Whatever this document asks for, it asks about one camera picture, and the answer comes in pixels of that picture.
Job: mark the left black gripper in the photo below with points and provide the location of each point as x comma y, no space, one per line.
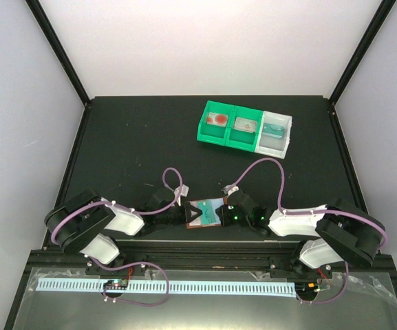
186,217

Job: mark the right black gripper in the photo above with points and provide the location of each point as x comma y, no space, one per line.
225,220

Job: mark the brown leather card holder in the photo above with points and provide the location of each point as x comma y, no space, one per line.
195,204

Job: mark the teal VIP card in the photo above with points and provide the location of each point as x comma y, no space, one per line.
208,207

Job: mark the pink white numbered card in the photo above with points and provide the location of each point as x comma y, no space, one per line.
245,125

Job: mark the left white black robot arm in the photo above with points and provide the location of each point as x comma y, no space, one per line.
78,225

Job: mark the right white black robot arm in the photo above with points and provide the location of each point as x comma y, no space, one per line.
330,233

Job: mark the card with red circles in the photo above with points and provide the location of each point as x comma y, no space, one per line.
217,119

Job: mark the teal card in white bin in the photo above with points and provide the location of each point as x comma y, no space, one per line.
273,130

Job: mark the middle green plastic bin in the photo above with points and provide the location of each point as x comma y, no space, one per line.
243,140

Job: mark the green plastic bin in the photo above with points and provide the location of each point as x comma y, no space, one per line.
243,140
213,126

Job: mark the left green plastic bin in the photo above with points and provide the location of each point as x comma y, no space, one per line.
213,126

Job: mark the white plastic bin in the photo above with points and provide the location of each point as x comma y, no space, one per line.
272,146

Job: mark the left small circuit board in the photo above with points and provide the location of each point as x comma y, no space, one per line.
115,284

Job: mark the small circuit board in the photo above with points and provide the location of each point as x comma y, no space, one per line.
306,287
115,284

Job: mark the right small circuit board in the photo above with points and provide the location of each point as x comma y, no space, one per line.
306,287

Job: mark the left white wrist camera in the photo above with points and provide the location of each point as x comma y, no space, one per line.
180,192

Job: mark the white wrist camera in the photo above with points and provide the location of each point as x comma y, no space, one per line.
180,192
230,189

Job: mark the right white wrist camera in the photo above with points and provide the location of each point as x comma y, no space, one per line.
230,189

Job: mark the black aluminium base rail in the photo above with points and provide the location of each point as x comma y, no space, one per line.
206,255

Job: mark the white slotted cable duct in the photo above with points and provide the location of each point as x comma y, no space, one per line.
92,285

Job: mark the left black frame post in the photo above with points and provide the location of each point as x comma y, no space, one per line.
46,27

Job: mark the black frame post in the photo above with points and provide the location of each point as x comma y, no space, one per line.
365,42
46,27

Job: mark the right black frame post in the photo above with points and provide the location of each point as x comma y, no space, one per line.
365,42

